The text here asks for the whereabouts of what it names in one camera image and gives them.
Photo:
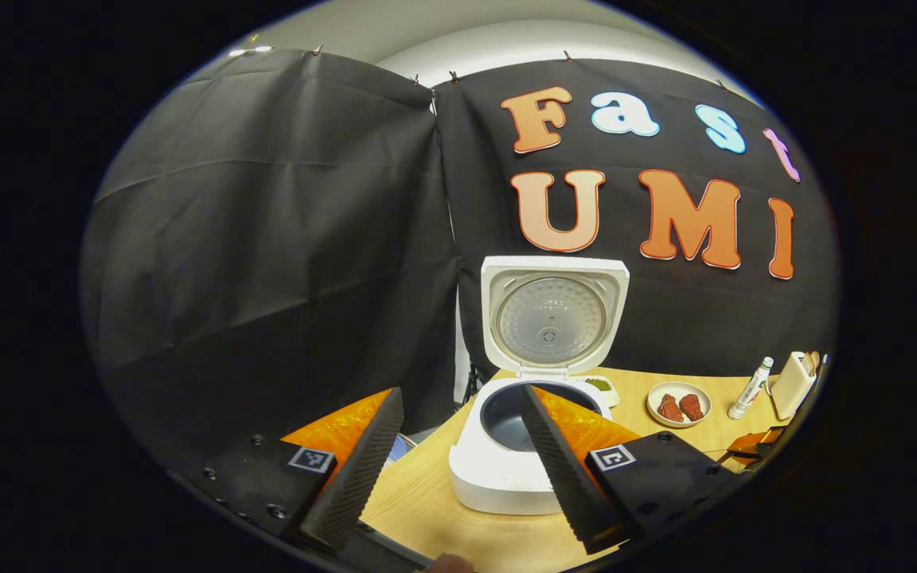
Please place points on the cream chopstick holder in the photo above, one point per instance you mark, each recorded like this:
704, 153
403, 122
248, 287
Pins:
791, 386

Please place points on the black tripod stand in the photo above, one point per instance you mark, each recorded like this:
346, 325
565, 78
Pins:
470, 383

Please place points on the row of backdrop clips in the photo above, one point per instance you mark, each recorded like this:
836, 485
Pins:
567, 56

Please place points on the white divided seasoning dish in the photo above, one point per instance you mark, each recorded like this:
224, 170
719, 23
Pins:
600, 384

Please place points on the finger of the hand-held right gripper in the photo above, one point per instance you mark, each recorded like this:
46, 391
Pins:
755, 446

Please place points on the white rice cooker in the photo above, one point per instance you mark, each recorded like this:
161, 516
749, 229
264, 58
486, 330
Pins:
498, 477

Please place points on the red meat piece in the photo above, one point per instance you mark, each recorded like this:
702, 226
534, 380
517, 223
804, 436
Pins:
692, 406
669, 407

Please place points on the round cream plate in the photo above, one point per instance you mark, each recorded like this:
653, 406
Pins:
679, 387

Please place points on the white squeeze tube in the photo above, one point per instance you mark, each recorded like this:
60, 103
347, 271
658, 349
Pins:
751, 387

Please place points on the blue round lid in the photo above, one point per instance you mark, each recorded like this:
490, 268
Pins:
399, 447

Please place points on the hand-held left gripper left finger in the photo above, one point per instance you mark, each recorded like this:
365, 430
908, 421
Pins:
363, 465

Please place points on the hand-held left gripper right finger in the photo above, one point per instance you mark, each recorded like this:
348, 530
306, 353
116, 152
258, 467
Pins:
558, 469

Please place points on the black backdrop cloth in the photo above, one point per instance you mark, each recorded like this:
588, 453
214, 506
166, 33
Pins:
267, 278

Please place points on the ceiling light panel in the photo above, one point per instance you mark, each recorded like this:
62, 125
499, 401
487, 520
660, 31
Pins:
250, 50

